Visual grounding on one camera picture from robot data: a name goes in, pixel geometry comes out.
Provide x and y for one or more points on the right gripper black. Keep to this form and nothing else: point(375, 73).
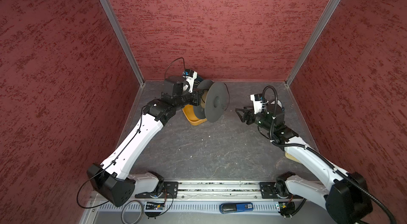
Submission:
point(246, 114)

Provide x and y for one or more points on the aluminium rail frame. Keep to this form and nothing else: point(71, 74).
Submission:
point(219, 189)

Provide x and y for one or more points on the left corner aluminium profile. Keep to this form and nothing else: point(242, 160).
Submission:
point(109, 11)

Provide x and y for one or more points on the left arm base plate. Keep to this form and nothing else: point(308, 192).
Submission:
point(167, 188)

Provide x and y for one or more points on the teal plastic tray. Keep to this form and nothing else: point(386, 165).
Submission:
point(198, 80)

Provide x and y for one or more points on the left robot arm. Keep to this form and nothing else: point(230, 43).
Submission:
point(154, 116)

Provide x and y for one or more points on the black corrugated conduit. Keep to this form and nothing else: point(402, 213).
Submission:
point(349, 176)

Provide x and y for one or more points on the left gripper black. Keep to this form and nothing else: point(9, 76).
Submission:
point(196, 93)

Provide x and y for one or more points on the right corner aluminium profile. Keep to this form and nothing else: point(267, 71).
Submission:
point(321, 24)

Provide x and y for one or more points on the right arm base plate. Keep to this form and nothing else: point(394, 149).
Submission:
point(268, 190)

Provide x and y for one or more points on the corner aluminium profile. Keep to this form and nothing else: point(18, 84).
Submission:
point(109, 11)
point(321, 24)

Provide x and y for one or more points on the grey cable spool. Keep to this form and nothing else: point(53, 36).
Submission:
point(216, 100)

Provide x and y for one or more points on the blue black handheld device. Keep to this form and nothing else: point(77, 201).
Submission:
point(236, 207)

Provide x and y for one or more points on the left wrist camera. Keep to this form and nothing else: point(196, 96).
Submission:
point(189, 76)

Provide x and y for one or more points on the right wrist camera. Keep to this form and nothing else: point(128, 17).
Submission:
point(258, 103)

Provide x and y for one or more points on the yellow plastic tray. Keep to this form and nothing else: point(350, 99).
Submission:
point(188, 112)

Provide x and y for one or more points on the beige calculator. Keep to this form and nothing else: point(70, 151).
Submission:
point(290, 157)

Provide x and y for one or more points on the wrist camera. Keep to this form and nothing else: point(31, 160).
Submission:
point(258, 103)
point(189, 76)

